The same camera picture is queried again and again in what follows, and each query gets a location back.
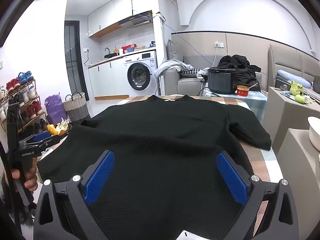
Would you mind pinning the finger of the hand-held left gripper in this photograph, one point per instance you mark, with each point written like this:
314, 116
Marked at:
41, 137

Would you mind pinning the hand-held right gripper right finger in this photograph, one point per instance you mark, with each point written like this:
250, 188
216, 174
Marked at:
232, 180

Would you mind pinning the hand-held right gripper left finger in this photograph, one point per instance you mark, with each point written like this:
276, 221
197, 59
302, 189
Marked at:
98, 180

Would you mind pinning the black knit sweater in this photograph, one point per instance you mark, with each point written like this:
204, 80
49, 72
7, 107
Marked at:
160, 135

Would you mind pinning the person's left hand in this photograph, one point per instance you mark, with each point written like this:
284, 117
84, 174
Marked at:
31, 182

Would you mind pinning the plaid blanket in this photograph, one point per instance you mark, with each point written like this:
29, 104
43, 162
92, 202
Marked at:
260, 165

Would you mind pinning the purple plastic bag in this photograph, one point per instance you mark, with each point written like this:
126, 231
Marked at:
53, 107

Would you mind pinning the metal shoe rack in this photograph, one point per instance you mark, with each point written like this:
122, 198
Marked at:
38, 96

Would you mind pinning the woven laundry basket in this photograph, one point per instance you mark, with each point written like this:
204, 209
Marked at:
75, 107

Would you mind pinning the grey upholstered bench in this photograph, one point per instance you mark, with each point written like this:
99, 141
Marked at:
282, 115
297, 167

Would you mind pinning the table with checked cloth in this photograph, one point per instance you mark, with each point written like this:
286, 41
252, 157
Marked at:
252, 102

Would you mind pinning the white lower kitchen cabinets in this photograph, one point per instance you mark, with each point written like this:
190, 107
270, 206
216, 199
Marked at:
107, 80

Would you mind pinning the white kitchen cabinets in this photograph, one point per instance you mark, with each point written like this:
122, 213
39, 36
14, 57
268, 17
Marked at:
107, 80
110, 12

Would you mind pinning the red instant noodle bowl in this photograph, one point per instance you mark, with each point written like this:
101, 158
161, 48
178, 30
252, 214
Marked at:
242, 92

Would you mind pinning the black framed glass door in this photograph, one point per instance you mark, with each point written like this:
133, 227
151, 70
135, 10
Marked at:
75, 55

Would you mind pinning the white bowl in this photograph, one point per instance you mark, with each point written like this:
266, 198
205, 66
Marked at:
315, 132

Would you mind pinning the wooden chopsticks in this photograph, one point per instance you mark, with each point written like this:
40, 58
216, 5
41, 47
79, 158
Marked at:
253, 85

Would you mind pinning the grey sofa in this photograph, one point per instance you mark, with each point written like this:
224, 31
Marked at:
190, 82

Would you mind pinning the black sink faucet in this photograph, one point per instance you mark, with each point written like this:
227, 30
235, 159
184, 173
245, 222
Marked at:
107, 50

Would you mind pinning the white grey garment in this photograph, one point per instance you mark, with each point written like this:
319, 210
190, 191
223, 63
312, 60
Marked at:
202, 74

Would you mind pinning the green plush toy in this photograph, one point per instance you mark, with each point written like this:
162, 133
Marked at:
296, 87

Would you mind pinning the black jacket pile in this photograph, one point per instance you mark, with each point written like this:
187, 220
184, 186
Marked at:
240, 65

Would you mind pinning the houndstooth cushion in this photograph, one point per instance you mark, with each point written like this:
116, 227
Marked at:
191, 72

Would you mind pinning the light blue pillow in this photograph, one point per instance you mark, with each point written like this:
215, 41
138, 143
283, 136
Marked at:
292, 76

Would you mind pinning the red plastic container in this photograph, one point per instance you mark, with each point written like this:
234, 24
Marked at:
126, 48

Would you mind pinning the grey clothing pile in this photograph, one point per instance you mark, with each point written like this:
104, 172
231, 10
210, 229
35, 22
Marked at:
317, 85

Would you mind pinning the white washing machine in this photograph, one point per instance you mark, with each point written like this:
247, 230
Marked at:
145, 60

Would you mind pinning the light grey clothing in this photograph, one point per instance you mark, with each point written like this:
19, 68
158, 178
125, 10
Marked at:
170, 66

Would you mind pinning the beige upholstered headboard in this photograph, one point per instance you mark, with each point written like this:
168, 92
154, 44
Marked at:
285, 60

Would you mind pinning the grey sofa cushion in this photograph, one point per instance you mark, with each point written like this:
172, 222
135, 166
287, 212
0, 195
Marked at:
173, 51

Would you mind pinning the white upper kitchen cabinets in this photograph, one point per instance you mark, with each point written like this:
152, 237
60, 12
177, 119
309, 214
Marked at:
110, 12

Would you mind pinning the steel range hood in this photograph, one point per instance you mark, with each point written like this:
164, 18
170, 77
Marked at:
136, 18

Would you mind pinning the white wall socket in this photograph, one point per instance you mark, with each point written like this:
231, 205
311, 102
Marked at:
219, 44

